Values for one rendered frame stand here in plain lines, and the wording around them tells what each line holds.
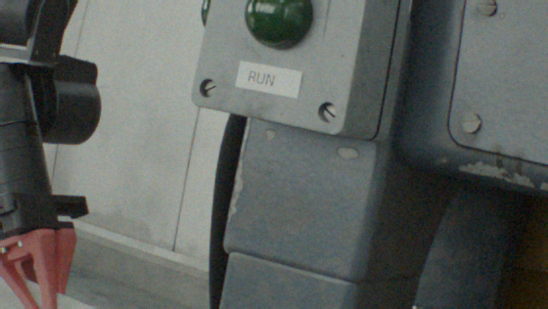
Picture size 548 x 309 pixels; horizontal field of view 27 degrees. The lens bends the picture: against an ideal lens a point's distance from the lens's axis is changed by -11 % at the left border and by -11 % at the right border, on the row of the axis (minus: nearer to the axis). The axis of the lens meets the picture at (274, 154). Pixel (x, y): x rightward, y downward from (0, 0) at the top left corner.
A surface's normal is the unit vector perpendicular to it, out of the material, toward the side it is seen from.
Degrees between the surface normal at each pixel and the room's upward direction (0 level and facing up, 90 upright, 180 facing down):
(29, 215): 62
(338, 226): 90
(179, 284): 90
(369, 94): 90
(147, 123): 90
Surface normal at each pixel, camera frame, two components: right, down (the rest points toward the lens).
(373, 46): 0.84, 0.19
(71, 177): -0.50, -0.05
